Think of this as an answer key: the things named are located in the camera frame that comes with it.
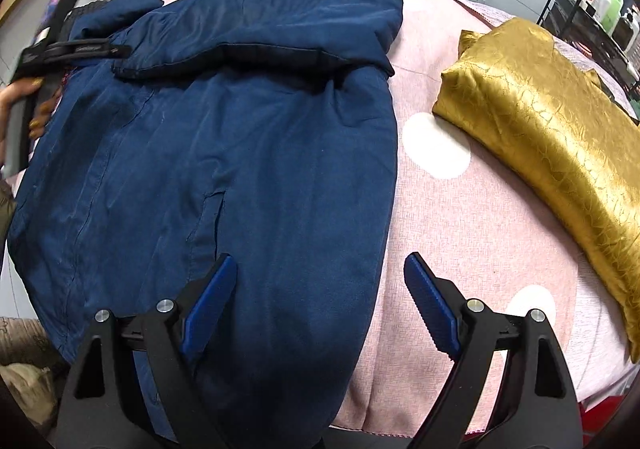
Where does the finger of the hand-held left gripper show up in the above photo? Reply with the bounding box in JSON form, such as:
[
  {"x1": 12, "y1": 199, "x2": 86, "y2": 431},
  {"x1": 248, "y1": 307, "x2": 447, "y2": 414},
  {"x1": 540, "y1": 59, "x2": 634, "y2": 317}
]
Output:
[
  {"x1": 20, "y1": 41, "x2": 132, "y2": 68},
  {"x1": 44, "y1": 0, "x2": 89, "y2": 46}
]

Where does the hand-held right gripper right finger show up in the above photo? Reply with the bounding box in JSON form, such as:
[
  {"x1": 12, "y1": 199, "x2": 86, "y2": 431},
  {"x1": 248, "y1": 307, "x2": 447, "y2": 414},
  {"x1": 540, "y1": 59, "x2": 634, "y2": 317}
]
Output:
[{"x1": 404, "y1": 251, "x2": 584, "y2": 449}]

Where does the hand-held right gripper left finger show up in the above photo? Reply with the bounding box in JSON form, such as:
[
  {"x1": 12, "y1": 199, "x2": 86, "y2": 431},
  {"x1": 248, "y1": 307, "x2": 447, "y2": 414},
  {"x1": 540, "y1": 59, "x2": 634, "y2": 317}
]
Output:
[{"x1": 55, "y1": 254, "x2": 239, "y2": 449}]

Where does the navy blue jacket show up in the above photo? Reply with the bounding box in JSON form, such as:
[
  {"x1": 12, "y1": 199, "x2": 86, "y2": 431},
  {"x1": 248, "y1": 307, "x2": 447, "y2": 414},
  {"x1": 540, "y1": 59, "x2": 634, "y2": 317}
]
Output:
[{"x1": 7, "y1": 0, "x2": 405, "y2": 449}]

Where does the person's left hand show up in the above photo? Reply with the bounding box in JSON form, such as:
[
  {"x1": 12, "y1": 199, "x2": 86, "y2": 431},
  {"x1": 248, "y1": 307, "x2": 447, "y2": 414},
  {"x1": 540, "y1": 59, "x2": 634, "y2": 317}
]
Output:
[{"x1": 0, "y1": 76, "x2": 65, "y2": 140}]

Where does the pink dotted bed sheet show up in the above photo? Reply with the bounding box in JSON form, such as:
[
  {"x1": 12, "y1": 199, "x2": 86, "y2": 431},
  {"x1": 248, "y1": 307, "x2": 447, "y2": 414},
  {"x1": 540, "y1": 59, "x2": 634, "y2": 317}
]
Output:
[{"x1": 0, "y1": 0, "x2": 640, "y2": 442}]

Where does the olive cloth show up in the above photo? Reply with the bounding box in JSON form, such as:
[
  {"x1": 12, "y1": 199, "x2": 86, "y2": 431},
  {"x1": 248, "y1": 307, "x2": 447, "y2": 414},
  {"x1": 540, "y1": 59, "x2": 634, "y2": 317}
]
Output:
[{"x1": 0, "y1": 178, "x2": 18, "y2": 242}]

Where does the brown patterned cloth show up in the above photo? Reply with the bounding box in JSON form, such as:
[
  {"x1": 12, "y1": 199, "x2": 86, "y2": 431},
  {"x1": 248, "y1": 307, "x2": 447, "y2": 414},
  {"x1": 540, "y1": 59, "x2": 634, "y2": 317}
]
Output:
[{"x1": 0, "y1": 315, "x2": 68, "y2": 367}]

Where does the gold satin pillow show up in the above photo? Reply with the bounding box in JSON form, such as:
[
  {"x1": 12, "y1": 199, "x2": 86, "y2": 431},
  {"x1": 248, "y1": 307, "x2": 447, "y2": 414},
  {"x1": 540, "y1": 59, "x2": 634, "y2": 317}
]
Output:
[{"x1": 432, "y1": 16, "x2": 640, "y2": 364}]

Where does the beige bag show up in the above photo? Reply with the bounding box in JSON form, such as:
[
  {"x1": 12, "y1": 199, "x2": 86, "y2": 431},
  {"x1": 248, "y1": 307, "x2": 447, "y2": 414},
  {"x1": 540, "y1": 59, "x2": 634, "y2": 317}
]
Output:
[{"x1": 0, "y1": 363, "x2": 58, "y2": 432}]

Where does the green bottle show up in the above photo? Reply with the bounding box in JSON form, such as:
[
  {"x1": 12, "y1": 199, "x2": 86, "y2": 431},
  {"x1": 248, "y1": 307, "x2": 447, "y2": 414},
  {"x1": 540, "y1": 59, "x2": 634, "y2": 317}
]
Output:
[{"x1": 599, "y1": 0, "x2": 627, "y2": 30}]

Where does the black wire rack cart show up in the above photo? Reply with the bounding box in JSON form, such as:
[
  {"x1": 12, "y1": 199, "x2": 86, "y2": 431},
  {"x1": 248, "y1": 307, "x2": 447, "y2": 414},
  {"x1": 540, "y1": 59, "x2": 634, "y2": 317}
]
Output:
[{"x1": 536, "y1": 0, "x2": 640, "y2": 102}]

